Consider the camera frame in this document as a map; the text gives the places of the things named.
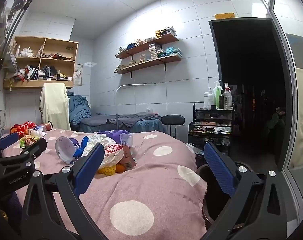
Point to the folded dark clothes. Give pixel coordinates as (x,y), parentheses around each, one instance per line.
(47,71)

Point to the brown packet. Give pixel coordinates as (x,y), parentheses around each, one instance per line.
(127,157)

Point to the wall poster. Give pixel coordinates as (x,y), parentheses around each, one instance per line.
(78,75)

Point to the black stool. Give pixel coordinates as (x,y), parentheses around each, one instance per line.
(172,119)

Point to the black trolley cart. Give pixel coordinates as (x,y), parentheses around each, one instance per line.
(209,127)

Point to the red chips can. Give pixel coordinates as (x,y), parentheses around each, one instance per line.
(46,126)

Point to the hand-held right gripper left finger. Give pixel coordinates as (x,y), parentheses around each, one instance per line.
(89,170)

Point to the pink polka-dot blanket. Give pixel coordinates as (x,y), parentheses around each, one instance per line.
(146,180)

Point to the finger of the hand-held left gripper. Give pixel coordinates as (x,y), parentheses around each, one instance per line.
(36,146)
(7,140)

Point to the grey blanket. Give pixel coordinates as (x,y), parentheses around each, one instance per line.
(136,118)

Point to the blue bedding pile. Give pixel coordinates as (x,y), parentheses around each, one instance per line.
(77,107)

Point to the dark brown bottle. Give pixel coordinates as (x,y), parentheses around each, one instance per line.
(221,102)

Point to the dark brown trash bin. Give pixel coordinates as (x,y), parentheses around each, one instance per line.
(207,185)

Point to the blue massage bed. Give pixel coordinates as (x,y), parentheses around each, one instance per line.
(96,123)

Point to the yellow door sign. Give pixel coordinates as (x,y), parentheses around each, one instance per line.
(224,16)

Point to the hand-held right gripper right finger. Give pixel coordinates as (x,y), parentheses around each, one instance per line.
(220,170)

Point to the purple plastic bag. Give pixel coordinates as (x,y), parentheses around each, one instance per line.
(114,133)

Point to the blue plastic wrapper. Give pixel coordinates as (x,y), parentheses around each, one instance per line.
(84,141)

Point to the yellow mesh net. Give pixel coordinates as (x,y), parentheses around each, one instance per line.
(107,170)

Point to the wall shelves with boxes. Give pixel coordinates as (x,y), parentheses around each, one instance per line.
(154,51)

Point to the row of small boxes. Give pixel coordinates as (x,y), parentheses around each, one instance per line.
(164,32)

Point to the glass sliding door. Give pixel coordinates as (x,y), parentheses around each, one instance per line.
(301,105)

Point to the clear plastic bottle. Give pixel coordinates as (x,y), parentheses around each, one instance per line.
(36,131)

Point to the white arc floor lamp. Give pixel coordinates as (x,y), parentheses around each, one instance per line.
(136,85)

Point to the wooden wall cabinet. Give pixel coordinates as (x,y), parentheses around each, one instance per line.
(59,42)

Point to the small white bottle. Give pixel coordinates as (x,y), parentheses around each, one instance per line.
(206,100)

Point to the white snack bag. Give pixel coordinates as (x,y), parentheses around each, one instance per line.
(111,150)

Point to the white pump bottle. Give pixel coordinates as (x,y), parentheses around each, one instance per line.
(210,98)

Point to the cream towel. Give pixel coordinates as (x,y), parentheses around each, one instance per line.
(54,105)

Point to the potted plant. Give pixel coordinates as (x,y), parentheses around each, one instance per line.
(277,120)

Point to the white paper cup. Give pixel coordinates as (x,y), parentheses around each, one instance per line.
(64,148)

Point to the red patterned bag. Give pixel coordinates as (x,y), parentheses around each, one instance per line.
(24,127)

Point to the green pump bottle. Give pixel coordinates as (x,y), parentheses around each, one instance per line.
(218,93)

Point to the white plastic bag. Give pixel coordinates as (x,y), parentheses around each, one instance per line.
(26,52)

